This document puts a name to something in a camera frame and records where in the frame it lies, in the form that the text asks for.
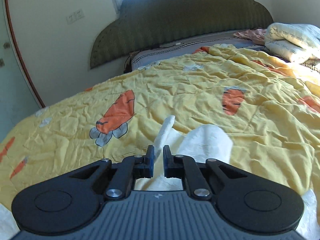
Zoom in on dark green padded headboard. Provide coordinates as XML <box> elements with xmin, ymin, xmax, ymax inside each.
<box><xmin>90</xmin><ymin>0</ymin><xmax>273</xmax><ymax>69</ymax></box>

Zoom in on folded white floral blanket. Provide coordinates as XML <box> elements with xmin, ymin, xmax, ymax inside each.
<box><xmin>264</xmin><ymin>22</ymin><xmax>319</xmax><ymax>64</ymax></box>

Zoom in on yellow carrot print quilt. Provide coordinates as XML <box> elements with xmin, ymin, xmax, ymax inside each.
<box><xmin>1</xmin><ymin>44</ymin><xmax>319</xmax><ymax>207</ymax></box>

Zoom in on pink cloth by headboard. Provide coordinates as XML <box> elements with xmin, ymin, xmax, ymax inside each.
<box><xmin>233</xmin><ymin>28</ymin><xmax>266</xmax><ymax>46</ymax></box>

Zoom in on grey striped pillow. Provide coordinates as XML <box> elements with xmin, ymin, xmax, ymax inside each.
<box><xmin>124</xmin><ymin>31</ymin><xmax>264</xmax><ymax>73</ymax></box>

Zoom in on white wall power socket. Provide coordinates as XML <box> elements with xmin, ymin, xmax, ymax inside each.
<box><xmin>66</xmin><ymin>9</ymin><xmax>85</xmax><ymax>24</ymax></box>

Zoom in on glass sliding wardrobe door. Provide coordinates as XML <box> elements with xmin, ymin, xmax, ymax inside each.
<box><xmin>0</xmin><ymin>0</ymin><xmax>41</xmax><ymax>140</ymax></box>

